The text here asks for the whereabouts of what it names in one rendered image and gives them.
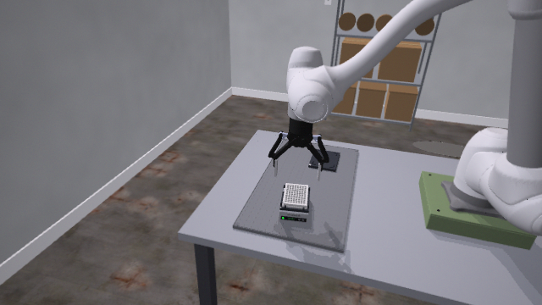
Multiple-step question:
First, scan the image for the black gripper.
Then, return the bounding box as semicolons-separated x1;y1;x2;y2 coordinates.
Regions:
268;118;329;181

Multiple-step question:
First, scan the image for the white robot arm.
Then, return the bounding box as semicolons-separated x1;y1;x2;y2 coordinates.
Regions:
286;0;542;236

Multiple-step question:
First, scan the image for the dark grey rectangular frame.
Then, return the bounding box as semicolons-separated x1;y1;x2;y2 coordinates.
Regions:
308;149;340;172

